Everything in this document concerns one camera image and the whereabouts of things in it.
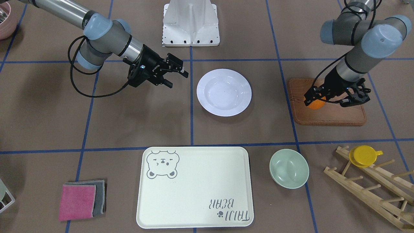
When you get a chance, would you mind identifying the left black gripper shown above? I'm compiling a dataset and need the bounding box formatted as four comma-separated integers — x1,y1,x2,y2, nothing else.
303,68,361,106

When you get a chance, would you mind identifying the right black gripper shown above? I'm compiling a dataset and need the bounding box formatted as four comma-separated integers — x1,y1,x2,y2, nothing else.
127,44,189,88

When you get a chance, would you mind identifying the orange fruit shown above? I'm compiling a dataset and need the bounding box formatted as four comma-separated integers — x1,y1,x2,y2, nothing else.
307,97,326,110

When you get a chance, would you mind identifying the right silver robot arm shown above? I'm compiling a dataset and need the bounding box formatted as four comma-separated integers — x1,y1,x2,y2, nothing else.
23,0,188,88

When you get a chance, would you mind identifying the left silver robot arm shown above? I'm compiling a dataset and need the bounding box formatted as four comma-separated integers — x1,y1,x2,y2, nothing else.
304,0,413,109

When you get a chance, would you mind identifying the cream bear tray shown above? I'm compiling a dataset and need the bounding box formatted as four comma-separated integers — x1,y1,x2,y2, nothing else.
136,147,254,229

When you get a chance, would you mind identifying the wooden cutting board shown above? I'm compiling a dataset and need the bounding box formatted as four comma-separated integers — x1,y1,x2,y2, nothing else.
287,78,367,126

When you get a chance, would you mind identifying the white round plate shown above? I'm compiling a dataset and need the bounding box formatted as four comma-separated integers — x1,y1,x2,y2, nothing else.
196,68,252,117

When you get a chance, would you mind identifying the yellow mug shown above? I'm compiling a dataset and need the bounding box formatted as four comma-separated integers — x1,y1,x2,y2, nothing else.
349,145,383,168

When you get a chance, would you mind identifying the green bowl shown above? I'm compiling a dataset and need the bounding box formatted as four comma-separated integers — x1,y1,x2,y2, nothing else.
269,149,310,189

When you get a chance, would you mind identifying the wooden dish rack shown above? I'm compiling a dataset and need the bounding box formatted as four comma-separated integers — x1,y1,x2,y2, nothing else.
324,146,414,233

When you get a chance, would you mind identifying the grey cloth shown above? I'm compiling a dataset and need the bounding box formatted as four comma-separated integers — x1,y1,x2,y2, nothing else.
65,180,105,217

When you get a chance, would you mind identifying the pink cloth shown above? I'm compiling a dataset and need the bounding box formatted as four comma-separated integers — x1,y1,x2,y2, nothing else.
58,184,96,221

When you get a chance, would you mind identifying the pink bowl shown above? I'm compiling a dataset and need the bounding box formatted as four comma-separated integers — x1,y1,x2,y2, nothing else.
0,2,18,40

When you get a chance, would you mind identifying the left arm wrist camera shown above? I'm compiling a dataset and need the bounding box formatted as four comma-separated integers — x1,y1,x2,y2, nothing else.
340,78,371,107

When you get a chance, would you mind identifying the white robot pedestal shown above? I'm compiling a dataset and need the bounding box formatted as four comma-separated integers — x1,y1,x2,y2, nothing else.
162,0,220,47

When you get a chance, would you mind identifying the white wire cup rack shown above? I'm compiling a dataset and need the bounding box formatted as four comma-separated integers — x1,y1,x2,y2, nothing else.
0,179,16,213

